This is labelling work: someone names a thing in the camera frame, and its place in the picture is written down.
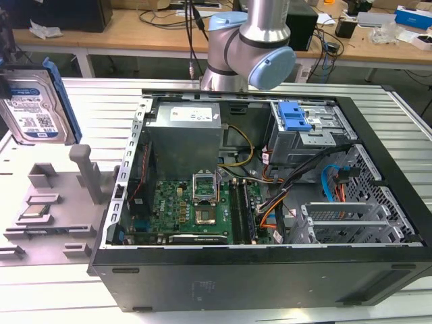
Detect wooden desk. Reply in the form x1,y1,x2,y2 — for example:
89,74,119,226
11,8,432,82

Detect hard disk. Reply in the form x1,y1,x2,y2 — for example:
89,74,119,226
0,57,82,146

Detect black wire bundle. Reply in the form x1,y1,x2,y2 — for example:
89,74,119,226
258,143,354,213

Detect black graphics card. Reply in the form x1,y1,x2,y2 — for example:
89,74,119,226
167,234,229,245

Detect green motherboard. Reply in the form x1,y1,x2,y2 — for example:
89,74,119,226
128,178,274,246

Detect large black box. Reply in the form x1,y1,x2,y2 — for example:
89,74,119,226
0,0,114,34

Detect crumpled white plastic bag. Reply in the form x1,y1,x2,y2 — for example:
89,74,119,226
28,18,64,41

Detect white and black box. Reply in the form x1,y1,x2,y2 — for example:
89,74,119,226
412,32,432,51

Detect clear crumpled plastic bag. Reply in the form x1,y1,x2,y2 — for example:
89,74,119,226
371,23,406,45

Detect silver CPU chip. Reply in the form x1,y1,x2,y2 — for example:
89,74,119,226
20,204,51,219

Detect metal socket cover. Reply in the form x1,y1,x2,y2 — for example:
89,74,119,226
191,171,217,206

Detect blue data wire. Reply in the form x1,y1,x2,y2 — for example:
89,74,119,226
320,164,348,203

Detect CPU socket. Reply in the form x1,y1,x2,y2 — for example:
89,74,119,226
194,207,217,226

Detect grey plastic parts rack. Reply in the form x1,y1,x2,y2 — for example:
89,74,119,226
0,143,117,267

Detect small black box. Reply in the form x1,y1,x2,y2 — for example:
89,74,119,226
334,18,357,38

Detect grey metal drive cage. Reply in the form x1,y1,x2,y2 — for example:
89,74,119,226
269,101,358,169

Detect tall black box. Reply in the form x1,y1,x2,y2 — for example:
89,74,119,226
286,6,320,52

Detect flat grey box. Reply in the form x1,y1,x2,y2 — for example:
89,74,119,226
356,11,398,30

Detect black RAM slot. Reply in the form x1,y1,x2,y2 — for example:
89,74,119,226
228,180,242,244

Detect yellow and black wires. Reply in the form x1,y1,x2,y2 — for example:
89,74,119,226
221,124,256,168

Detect RAM stick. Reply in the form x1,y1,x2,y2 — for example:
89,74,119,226
240,180,258,244

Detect black PC case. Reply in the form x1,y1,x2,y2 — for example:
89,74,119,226
86,88,432,313

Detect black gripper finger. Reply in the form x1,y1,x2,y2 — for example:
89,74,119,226
0,67,9,100

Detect black case fan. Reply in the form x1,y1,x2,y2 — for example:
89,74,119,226
127,141,158,217

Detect black cable with metal plug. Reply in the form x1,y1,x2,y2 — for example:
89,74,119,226
184,0,211,81

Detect blue and white box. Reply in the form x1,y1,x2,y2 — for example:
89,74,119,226
394,5,432,26

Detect grey metal disk bay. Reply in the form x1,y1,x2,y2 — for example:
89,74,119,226
290,201,416,244

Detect blue plastic latch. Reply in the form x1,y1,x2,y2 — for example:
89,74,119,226
277,102,312,133

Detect grey power supply unit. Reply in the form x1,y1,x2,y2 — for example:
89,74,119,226
144,102,225,169

